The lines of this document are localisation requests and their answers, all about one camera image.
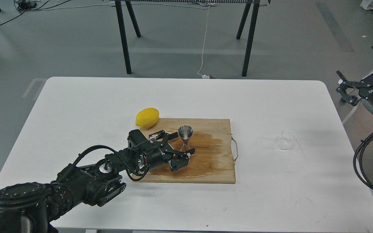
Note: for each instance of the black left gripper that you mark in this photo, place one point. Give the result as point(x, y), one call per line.
point(155, 154)

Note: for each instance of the steel double jigger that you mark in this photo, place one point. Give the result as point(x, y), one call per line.
point(185, 132)

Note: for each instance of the clear glass measuring cup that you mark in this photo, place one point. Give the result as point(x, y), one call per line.
point(286, 139)

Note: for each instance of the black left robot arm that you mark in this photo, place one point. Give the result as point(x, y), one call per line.
point(93, 179)

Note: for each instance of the yellow lemon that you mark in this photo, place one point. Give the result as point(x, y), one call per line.
point(147, 118)

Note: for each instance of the wooden cutting board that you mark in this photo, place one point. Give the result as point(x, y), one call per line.
point(212, 162)

